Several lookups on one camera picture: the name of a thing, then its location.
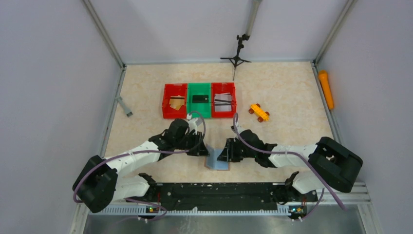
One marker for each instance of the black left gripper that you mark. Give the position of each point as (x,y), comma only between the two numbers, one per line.
(199,148)

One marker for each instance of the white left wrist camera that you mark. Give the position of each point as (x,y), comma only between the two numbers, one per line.
(193,124)

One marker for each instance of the grey silver card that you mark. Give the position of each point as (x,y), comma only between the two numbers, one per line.
(223,96)

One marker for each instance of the card with black stripe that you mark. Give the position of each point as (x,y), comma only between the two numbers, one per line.
(220,102)

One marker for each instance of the right red plastic bin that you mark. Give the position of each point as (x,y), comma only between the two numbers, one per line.
(223,87)

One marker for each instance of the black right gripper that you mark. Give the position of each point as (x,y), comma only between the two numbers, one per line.
(228,154)

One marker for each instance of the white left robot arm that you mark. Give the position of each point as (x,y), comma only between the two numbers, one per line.
(103,180)

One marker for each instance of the black camera tripod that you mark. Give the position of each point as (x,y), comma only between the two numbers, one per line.
(237,60)

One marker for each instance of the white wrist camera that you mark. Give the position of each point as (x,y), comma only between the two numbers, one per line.
(193,124)
(237,129)

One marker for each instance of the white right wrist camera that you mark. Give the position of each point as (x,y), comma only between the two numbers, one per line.
(237,129)

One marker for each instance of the yellow toy brick car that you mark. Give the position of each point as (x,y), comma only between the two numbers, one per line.
(259,112)

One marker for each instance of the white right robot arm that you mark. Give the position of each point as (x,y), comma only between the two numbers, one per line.
(330,165)

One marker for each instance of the left red plastic bin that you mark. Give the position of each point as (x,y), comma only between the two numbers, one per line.
(174,89)

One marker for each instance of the white card in bin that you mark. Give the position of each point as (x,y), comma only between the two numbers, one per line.
(222,108)

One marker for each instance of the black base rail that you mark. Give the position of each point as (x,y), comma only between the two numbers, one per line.
(267,191)

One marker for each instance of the orange flashlight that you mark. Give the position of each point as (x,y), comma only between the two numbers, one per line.
(323,78)

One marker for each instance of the black card in green bin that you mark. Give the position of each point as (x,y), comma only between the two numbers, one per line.
(200,99)

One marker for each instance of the grey small tool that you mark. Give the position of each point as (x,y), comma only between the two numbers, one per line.
(126,109)

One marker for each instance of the green plastic bin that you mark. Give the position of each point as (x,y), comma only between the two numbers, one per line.
(199,89)

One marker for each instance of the gold card with stripe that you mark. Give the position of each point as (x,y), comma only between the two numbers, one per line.
(177,97)

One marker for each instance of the red plastic bin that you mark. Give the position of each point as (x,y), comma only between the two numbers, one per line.
(174,89)
(223,87)

